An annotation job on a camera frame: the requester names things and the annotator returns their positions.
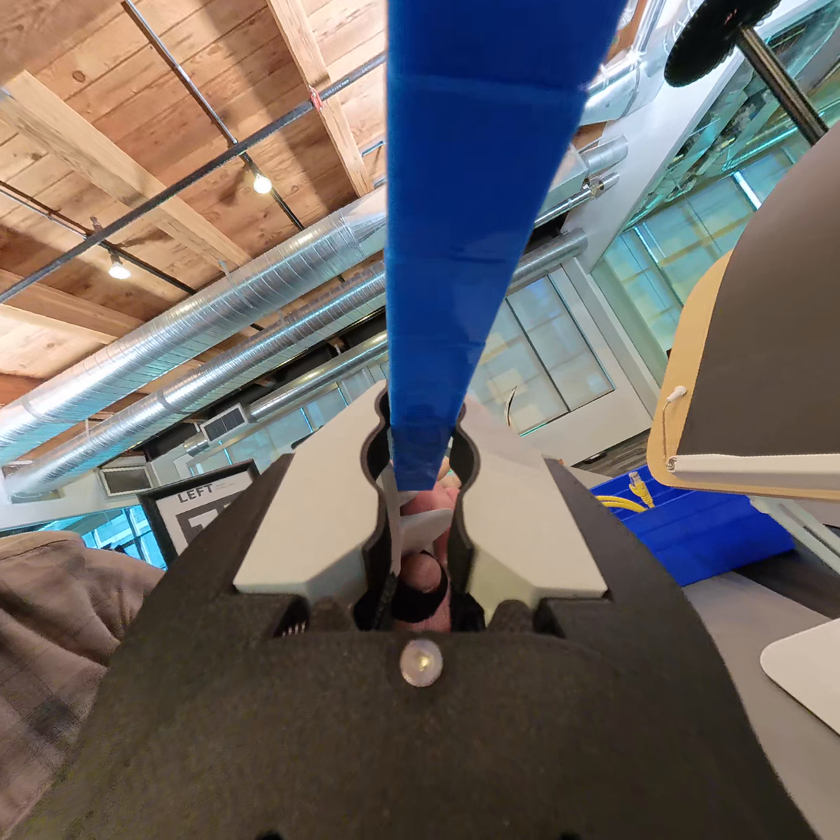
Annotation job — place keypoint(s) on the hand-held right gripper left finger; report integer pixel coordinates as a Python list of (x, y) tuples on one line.
[(309, 525)]

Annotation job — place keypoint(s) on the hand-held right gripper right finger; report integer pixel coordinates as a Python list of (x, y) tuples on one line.
[(532, 525)]

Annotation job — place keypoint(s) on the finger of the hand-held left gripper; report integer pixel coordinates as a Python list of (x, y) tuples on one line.
[(414, 525)]

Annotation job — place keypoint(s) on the blue plastic bin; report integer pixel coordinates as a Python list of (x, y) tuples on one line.
[(683, 525)]

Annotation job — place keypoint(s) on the long blue rectangular bar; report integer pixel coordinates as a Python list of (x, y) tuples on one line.
[(473, 158)]

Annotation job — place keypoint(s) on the person's left forearm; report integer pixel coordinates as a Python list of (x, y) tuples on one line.
[(66, 643)]

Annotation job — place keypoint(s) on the person's left hand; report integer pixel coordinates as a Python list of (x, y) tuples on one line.
[(427, 551)]

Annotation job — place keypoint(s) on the yellow item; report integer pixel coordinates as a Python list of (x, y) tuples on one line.
[(630, 492)]

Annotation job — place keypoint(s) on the framed tag poster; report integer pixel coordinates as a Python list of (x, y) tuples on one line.
[(197, 512)]

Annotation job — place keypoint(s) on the ceiling air vent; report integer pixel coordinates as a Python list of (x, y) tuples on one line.
[(223, 424)]

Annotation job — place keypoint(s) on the ceiling spot lamp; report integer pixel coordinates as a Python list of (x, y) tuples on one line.
[(261, 183), (118, 267)]

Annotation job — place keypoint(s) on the silver ceiling duct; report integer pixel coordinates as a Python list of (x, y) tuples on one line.
[(197, 328)]

